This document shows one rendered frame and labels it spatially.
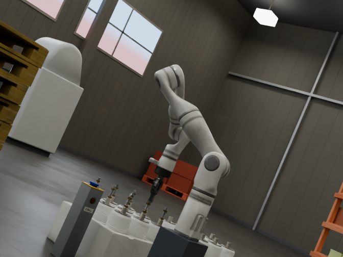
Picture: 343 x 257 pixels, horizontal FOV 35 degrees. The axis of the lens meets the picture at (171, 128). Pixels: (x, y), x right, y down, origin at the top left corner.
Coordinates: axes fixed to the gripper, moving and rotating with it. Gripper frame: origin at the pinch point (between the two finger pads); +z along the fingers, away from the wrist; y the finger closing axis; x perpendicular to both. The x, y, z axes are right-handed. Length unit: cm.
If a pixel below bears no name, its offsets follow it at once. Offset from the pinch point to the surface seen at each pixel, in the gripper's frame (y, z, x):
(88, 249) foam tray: -14.4, 29.1, 13.0
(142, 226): -4.2, 12.2, -2.0
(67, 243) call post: -24.9, 28.7, 19.7
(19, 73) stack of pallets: 153, -36, 153
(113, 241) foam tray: -18.5, 21.2, 4.4
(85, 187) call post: -23.4, 5.8, 22.9
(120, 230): -13.3, 16.6, 4.5
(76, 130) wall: 894, -16, 333
